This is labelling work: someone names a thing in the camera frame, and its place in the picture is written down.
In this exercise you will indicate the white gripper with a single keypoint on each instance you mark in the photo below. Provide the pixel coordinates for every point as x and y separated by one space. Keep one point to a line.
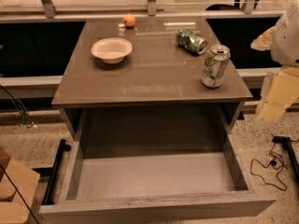
287 39

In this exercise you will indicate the white green 7up can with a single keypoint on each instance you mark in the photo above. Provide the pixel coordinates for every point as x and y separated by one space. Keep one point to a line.
213 69

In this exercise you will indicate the crushed green soda can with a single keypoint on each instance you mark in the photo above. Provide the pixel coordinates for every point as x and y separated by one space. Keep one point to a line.
191 41

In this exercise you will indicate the grey cabinet with top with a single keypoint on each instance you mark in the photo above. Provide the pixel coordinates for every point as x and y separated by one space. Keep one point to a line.
156 72

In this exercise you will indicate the open grey top drawer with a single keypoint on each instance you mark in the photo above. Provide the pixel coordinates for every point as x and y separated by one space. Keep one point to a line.
149 164

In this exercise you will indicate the black bar right floor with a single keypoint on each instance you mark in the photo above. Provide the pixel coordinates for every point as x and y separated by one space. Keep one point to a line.
286 143

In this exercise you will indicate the black bar floor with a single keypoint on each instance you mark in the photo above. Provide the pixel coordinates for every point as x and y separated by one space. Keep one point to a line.
63 146
286 143

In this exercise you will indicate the black office chair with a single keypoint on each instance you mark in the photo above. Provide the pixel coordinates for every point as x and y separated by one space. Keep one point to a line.
247 6

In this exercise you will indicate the orange fruit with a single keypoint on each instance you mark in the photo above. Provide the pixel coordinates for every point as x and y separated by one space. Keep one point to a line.
129 20

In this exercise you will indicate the white paper bowl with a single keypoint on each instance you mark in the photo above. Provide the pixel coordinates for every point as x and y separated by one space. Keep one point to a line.
111 50

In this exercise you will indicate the black bar left floor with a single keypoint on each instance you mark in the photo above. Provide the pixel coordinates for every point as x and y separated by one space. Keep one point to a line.
63 146

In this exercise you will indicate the cardboard box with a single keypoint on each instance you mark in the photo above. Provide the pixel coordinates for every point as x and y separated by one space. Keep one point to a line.
18 185

